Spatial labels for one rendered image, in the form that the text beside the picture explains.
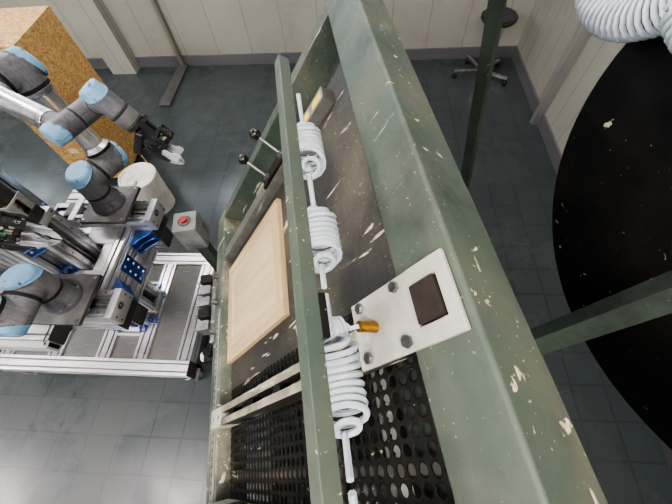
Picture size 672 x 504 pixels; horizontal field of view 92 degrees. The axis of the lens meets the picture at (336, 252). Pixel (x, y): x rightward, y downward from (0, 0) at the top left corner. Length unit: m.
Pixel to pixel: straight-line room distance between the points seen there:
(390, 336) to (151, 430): 2.25
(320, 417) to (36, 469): 2.72
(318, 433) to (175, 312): 2.21
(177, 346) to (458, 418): 2.12
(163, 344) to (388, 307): 2.09
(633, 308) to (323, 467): 0.60
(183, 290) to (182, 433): 0.90
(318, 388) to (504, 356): 0.19
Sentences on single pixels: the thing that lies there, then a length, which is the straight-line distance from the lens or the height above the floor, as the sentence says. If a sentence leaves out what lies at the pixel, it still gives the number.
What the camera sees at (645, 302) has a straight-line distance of 0.75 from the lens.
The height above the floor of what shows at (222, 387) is 0.90.
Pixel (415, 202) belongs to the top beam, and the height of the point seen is 1.90.
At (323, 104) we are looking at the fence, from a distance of 1.03.
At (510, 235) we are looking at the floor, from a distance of 2.94.
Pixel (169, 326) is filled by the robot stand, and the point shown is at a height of 0.21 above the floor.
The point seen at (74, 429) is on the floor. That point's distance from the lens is 2.87.
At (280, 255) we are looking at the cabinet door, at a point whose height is 1.35.
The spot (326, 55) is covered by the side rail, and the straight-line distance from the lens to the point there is 1.23.
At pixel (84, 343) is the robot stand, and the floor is 0.21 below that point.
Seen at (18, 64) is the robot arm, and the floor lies 1.64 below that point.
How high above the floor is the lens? 2.26
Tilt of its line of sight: 60 degrees down
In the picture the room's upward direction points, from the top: 6 degrees counter-clockwise
